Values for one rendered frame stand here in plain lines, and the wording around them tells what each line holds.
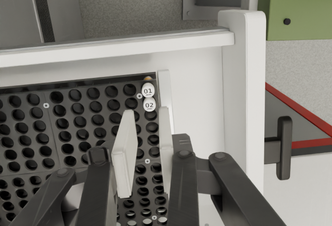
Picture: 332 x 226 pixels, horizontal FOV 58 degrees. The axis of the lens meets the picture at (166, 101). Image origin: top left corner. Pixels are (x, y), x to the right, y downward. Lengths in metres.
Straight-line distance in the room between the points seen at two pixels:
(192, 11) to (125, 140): 1.02
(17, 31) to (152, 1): 0.67
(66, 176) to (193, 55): 0.24
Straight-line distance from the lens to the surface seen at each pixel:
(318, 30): 0.45
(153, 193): 0.35
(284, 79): 1.35
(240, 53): 0.29
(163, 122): 0.20
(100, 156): 0.17
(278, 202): 0.58
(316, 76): 1.41
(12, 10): 0.61
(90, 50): 0.30
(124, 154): 0.17
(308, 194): 0.59
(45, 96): 0.32
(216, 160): 0.16
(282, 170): 0.35
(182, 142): 0.19
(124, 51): 0.30
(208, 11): 1.19
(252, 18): 0.27
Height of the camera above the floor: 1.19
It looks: 72 degrees down
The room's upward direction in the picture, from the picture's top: 170 degrees clockwise
